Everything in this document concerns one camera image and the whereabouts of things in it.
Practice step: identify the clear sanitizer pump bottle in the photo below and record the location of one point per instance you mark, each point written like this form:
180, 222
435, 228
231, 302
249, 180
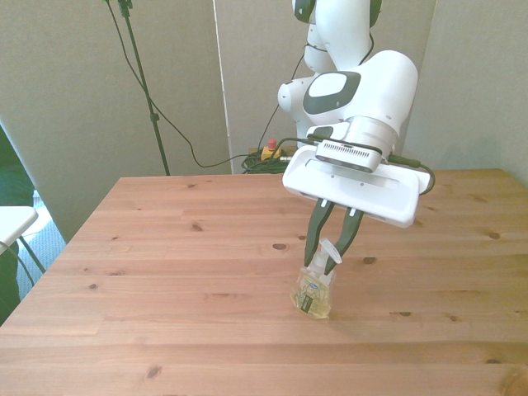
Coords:
311, 299

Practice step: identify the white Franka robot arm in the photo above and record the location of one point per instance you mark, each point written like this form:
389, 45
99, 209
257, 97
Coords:
383, 82

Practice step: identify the yellow emergency stop button box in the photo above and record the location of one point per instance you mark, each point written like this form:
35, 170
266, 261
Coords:
270, 153

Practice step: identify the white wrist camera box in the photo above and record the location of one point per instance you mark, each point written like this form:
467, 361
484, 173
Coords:
346, 154

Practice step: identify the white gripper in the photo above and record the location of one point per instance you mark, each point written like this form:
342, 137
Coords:
354, 191

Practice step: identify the white folding chair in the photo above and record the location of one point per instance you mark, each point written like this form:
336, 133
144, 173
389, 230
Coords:
16, 218

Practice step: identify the thin black tripod pole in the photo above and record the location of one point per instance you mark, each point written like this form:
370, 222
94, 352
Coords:
142, 78

